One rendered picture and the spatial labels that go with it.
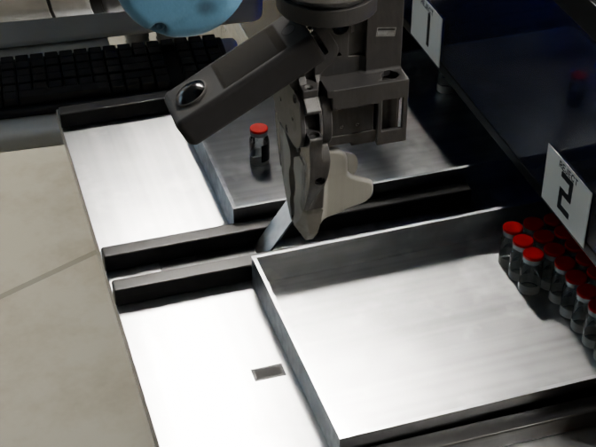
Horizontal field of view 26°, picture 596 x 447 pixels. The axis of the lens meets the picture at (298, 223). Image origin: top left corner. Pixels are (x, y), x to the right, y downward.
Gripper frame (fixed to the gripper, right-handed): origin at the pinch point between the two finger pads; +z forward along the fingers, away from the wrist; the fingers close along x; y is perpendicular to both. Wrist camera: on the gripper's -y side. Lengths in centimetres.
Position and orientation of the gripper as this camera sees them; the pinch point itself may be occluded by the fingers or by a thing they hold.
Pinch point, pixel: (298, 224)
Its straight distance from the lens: 100.7
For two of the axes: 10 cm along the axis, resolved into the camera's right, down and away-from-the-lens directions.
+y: 9.6, -1.8, 2.4
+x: -3.0, -5.7, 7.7
